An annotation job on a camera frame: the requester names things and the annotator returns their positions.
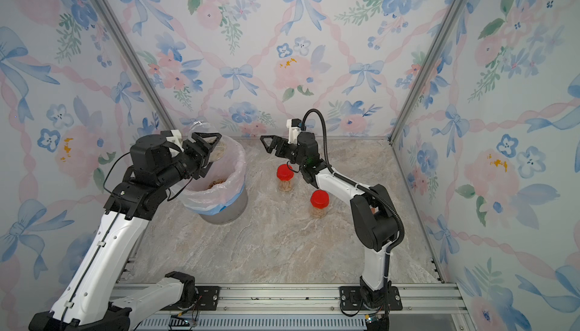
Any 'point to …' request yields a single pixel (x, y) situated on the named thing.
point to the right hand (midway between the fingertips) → (268, 139)
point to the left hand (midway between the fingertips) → (219, 141)
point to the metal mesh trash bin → (229, 213)
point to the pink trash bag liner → (223, 182)
